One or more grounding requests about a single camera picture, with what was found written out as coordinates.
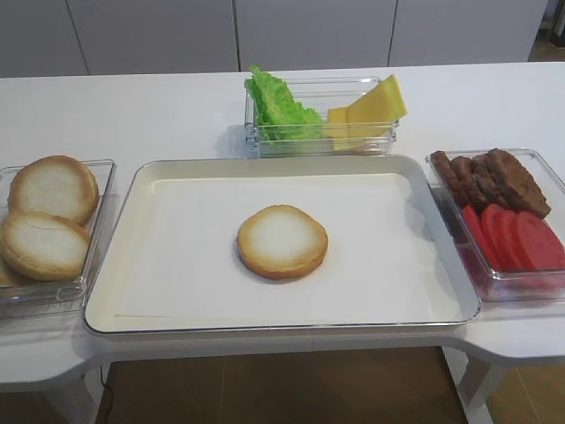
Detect black cable under table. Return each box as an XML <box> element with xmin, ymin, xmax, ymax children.
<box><xmin>97</xmin><ymin>364</ymin><xmax>111</xmax><ymax>424</ymax></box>

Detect white metal baking tray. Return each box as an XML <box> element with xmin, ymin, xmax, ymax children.
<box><xmin>85</xmin><ymin>155</ymin><xmax>481</xmax><ymax>334</ymax></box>

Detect front bun half in container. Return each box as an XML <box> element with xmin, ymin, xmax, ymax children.
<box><xmin>1</xmin><ymin>212</ymin><xmax>90</xmax><ymax>281</ymax></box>

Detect front large brown meat patty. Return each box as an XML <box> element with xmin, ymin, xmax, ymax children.
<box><xmin>486</xmin><ymin>148</ymin><xmax>551</xmax><ymax>218</ymax></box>

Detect clear left bun container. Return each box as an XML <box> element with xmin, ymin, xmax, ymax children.
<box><xmin>1</xmin><ymin>159</ymin><xmax>119</xmax><ymax>319</ymax></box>

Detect clear lettuce cheese container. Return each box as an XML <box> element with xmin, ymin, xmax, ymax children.
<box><xmin>245</xmin><ymin>76</ymin><xmax>399</xmax><ymax>157</ymax></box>

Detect rear red tomato slice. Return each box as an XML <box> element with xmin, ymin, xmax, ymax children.
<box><xmin>463</xmin><ymin>204</ymin><xmax>501</xmax><ymax>270</ymax></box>

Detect bun half in container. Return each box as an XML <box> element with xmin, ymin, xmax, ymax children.
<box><xmin>8</xmin><ymin>155</ymin><xmax>99</xmax><ymax>226</ymax></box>
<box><xmin>1</xmin><ymin>212</ymin><xmax>90</xmax><ymax>281</ymax></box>

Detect front red tomato slice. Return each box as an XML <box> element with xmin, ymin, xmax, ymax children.
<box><xmin>512</xmin><ymin>211</ymin><xmax>564</xmax><ymax>271</ymax></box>

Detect green lettuce in container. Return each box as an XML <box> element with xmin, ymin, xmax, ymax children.
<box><xmin>245</xmin><ymin>64</ymin><xmax>324</xmax><ymax>141</ymax></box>

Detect middle red tomato slice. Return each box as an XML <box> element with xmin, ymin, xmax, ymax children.
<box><xmin>481</xmin><ymin>203</ymin><xmax>524</xmax><ymax>272</ymax></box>

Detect large yellow cheese slice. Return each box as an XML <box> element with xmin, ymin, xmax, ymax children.
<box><xmin>346</xmin><ymin>74</ymin><xmax>407</xmax><ymax>138</ymax></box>

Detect upper bun half in container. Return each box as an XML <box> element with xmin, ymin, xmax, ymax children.
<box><xmin>8</xmin><ymin>155</ymin><xmax>99</xmax><ymax>226</ymax></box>

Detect leftmost brown meat patty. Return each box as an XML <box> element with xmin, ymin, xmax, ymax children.
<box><xmin>430</xmin><ymin>150</ymin><xmax>470</xmax><ymax>208</ymax></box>

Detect red tomato slice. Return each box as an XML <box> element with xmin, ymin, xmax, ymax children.
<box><xmin>463</xmin><ymin>204</ymin><xmax>501</xmax><ymax>270</ymax></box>
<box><xmin>512</xmin><ymin>211</ymin><xmax>564</xmax><ymax>271</ymax></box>
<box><xmin>481</xmin><ymin>203</ymin><xmax>524</xmax><ymax>272</ymax></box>

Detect bun half on tray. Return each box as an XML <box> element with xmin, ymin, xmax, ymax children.
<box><xmin>237</xmin><ymin>205</ymin><xmax>328</xmax><ymax>280</ymax></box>

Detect white parchment paper sheet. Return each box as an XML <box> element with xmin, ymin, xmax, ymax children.
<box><xmin>117</xmin><ymin>174</ymin><xmax>436</xmax><ymax>327</ymax></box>

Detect small yellow cheese slice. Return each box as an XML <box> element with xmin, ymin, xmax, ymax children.
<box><xmin>328</xmin><ymin>107</ymin><xmax>348</xmax><ymax>125</ymax></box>

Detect clear right patty tomato container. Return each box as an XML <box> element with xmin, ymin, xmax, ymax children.
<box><xmin>426</xmin><ymin>149</ymin><xmax>564</xmax><ymax>301</ymax></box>

